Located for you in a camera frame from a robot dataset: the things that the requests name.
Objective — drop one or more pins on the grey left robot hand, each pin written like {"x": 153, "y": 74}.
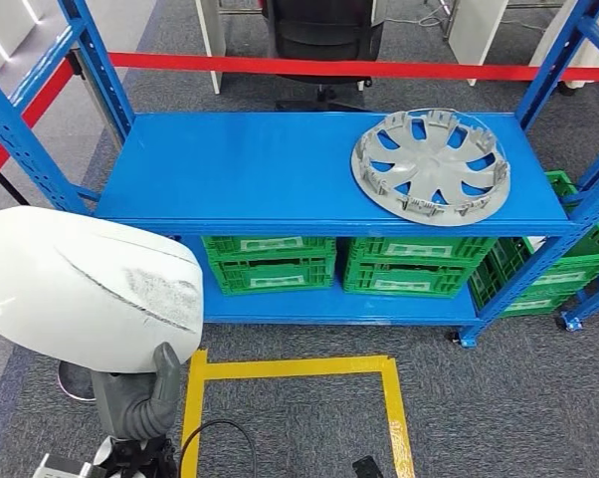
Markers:
{"x": 130, "y": 409}

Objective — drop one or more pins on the white curved car body part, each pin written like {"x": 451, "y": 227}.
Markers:
{"x": 80, "y": 290}

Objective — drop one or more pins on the blue metal shelf rack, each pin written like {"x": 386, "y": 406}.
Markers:
{"x": 255, "y": 171}
{"x": 570, "y": 323}

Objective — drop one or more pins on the black robot body part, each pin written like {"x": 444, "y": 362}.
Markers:
{"x": 366, "y": 467}

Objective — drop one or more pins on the yellow tape square outline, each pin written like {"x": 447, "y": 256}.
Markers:
{"x": 289, "y": 368}

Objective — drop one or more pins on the white desk side panel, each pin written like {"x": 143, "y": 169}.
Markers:
{"x": 211, "y": 39}
{"x": 545, "y": 33}
{"x": 476, "y": 33}

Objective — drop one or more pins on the white lit display plinth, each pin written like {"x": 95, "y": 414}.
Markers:
{"x": 6, "y": 26}

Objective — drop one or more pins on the black office chair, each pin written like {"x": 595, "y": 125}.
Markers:
{"x": 324, "y": 29}

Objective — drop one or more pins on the grey plastic wheel hubcap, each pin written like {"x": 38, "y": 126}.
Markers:
{"x": 431, "y": 170}

